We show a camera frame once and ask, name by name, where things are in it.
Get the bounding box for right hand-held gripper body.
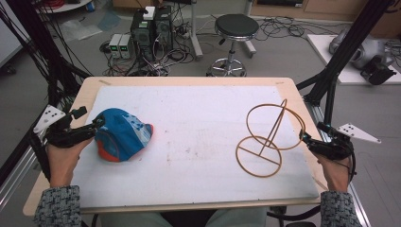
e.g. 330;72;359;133
306;121;382;162

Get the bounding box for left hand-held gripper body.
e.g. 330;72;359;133
32;104;96;149

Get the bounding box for blue and orange cap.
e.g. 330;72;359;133
93;107;155;164

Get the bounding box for wooden ring hat stand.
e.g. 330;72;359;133
235;98;307;179

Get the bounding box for person's right hand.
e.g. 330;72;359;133
315;153;353;193

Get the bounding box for person's left hand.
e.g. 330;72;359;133
46;137;95;189

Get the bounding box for grey power supply unit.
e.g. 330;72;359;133
108;33;123;60
118;33;132;60

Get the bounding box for white floor board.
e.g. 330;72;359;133
306;33;401;86

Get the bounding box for black device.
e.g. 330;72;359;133
359;55;398;86

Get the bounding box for clear plastic sheet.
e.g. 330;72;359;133
59;11;122;43

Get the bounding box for black computer tower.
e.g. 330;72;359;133
153;6;174;55
130;9;156;62

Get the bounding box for person's legs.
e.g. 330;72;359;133
98;206;270;227

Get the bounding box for white table mat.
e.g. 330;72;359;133
70;85;321;209

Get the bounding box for grey robot shell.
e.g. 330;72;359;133
328;28;395;71

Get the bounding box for white box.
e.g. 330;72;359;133
142;6;156;22

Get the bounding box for black round stool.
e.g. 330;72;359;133
206;13;260;78

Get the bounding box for grey metal table leg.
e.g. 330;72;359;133
188;0;205;61

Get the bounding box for aluminium rail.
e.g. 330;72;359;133
0;143;44;209
303;96;373;227

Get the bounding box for black frame post with cables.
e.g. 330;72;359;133
0;0;93;183

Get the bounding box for black floor cables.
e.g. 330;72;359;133
253;15;348;43

